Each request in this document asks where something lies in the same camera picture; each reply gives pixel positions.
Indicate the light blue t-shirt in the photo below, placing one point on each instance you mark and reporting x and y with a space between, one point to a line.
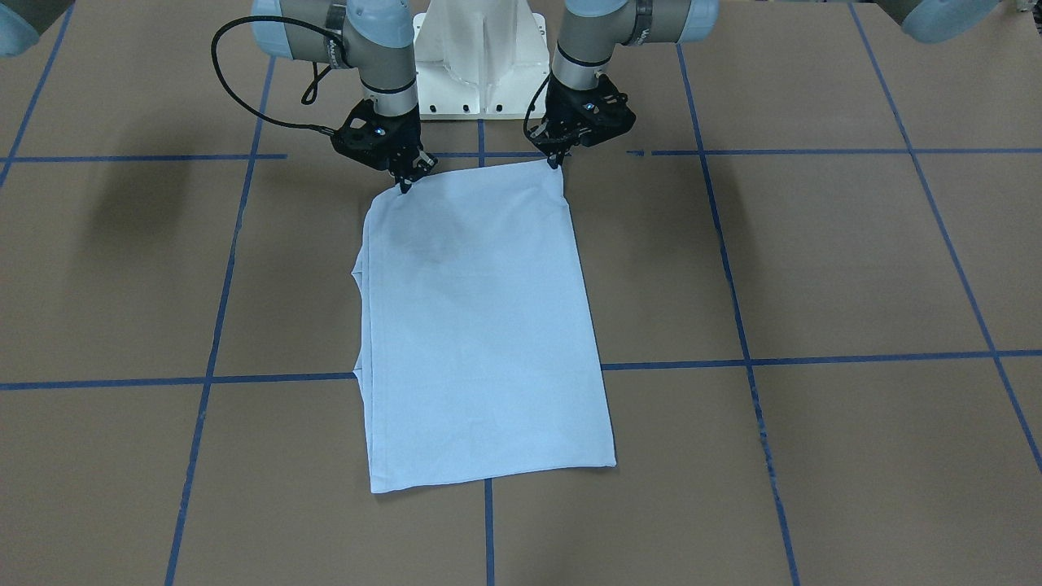
478 356

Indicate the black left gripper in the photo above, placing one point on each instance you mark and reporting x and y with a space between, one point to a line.
565 113

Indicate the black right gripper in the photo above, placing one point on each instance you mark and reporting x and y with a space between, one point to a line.
404 135

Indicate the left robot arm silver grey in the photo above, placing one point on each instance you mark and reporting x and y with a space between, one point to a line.
591 30

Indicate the white robot mounting base plate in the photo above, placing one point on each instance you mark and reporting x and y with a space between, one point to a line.
480 60

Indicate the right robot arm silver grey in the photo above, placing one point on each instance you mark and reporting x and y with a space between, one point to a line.
374 38

